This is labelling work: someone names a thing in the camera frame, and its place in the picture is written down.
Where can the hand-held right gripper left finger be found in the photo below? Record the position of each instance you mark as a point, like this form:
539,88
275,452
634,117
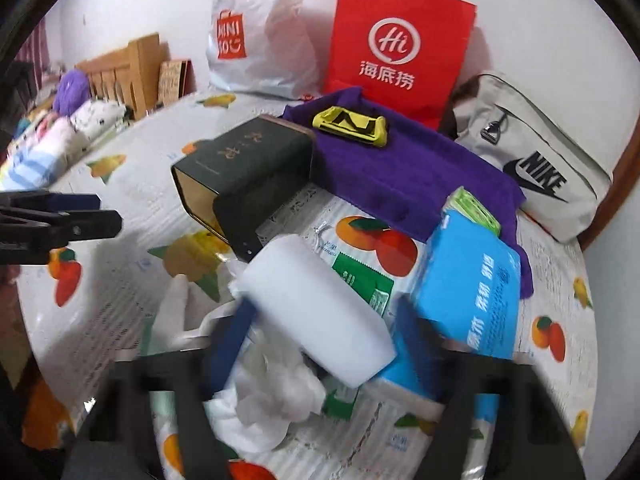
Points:
226,342

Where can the blue tissue packet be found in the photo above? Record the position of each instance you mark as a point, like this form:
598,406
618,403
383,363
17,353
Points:
465,290

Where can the beige shoulder bag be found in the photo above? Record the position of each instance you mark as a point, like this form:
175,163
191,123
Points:
540,160

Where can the yellow and black pouch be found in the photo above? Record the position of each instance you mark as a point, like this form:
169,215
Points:
350,127

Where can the purple towel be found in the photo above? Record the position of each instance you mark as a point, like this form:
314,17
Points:
400,170

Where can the purple plush toy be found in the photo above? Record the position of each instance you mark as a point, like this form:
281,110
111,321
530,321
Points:
70,90

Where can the green sachet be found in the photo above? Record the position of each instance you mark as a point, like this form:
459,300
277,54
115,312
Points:
362,282

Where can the red paper bag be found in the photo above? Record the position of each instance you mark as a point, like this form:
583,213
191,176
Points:
400,35

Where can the green tissue packet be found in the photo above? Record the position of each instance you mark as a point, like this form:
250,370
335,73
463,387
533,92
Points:
475,210

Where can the white plastic shopping bag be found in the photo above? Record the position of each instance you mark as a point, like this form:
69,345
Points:
265,35

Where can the pink curtain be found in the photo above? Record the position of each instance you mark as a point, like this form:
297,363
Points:
36,50

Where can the pastel striped folded blanket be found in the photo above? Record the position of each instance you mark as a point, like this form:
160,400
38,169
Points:
45,152

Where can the wooden headboard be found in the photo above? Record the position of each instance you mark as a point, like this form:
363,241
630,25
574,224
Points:
130,70

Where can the dark green tin box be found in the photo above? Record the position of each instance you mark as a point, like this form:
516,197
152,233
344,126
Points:
250,170

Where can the brown cardboard piece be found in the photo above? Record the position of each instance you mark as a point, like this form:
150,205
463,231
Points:
172,82

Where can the white sponge block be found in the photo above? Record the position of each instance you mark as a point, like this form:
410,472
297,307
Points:
310,305

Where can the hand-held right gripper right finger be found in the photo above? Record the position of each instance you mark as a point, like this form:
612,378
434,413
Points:
416,355

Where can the white dotted pillow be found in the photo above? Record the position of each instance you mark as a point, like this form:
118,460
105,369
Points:
100,117

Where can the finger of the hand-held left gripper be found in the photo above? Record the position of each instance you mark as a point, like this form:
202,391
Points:
80,230
75,202

